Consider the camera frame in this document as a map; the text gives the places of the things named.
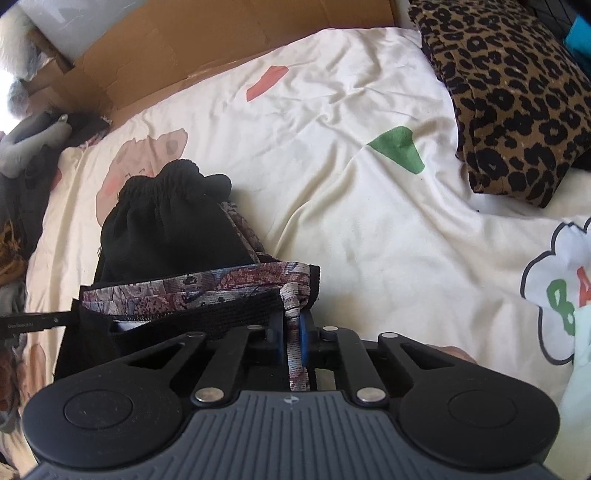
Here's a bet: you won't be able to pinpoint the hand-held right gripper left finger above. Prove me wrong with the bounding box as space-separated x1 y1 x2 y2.
122 311 287 408

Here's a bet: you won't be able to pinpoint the black shorts with patterned trim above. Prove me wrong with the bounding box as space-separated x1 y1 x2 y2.
55 159 324 393

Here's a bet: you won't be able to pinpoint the grey garment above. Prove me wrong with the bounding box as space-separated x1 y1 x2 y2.
0 279 26 324

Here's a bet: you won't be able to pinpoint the pale green cloth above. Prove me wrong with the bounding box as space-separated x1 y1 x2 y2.
556 318 591 467

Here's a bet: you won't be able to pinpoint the leopard print cloth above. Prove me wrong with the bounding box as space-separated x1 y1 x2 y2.
409 0 591 208

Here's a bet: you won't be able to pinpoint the teal printed blanket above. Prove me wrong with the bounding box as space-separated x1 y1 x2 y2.
568 14 591 75

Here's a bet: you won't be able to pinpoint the cream bear print blanket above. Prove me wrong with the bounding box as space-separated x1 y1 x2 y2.
0 25 591 467

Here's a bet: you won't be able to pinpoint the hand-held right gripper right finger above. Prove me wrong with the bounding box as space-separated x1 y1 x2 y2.
298 311 462 408

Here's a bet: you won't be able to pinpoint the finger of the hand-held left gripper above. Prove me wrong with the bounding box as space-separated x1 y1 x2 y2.
0 311 75 340

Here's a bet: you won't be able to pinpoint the brown garment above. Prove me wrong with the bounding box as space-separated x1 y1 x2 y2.
0 222 28 284

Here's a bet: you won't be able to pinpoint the black garment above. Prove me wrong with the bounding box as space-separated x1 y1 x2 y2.
18 148 63 250

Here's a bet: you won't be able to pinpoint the dark flat cloth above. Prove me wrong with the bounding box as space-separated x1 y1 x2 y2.
67 113 112 141

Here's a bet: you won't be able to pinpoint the grey neck pillow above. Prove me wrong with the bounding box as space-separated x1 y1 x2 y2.
0 112 72 178

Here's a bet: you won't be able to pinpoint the white fluffy pillow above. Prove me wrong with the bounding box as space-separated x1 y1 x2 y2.
0 0 44 79

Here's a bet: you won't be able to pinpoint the brown cardboard sheet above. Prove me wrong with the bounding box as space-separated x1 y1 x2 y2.
25 0 398 127

